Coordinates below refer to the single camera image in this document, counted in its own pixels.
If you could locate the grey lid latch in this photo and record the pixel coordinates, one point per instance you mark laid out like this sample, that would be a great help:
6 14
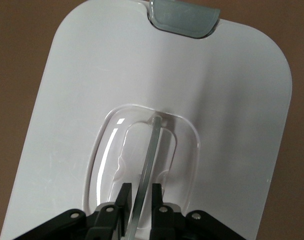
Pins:
181 17

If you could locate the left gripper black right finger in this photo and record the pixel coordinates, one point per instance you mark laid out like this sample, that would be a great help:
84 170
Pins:
171 225

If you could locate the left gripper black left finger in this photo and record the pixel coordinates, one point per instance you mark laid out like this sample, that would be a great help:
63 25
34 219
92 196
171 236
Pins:
104 225

